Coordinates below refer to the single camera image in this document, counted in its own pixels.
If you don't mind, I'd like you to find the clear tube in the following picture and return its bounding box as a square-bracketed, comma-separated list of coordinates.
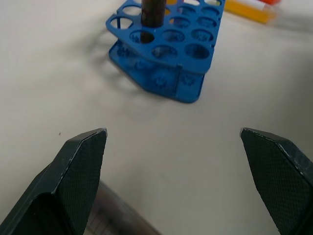
[84, 181, 162, 235]

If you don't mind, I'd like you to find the yellow orange tube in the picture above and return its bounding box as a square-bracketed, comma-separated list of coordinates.
[224, 0, 282, 25]

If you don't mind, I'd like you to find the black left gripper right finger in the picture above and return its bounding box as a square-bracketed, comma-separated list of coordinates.
[240, 127, 313, 235]

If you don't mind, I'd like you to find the blue test tube rack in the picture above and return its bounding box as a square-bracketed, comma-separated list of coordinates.
[105, 0, 226, 104]

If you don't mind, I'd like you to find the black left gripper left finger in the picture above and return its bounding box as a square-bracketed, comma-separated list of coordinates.
[0, 127, 109, 235]

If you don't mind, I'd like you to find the dark brown test tube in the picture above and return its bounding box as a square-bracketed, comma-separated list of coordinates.
[140, 0, 168, 44]

